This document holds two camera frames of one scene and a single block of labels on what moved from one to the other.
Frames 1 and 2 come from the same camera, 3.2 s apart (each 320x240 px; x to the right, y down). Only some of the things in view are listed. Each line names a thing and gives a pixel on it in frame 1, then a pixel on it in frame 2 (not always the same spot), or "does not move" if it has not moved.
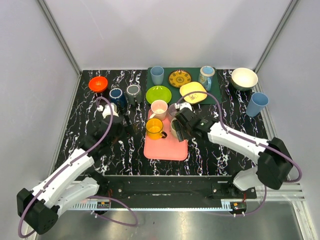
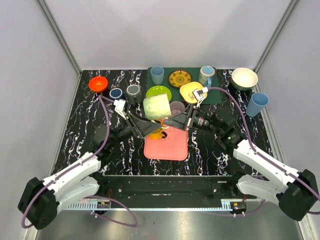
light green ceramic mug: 172,127 → 157,107
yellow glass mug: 154,127 does not move
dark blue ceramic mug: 116,96 does not move
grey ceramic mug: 133,95 does not move
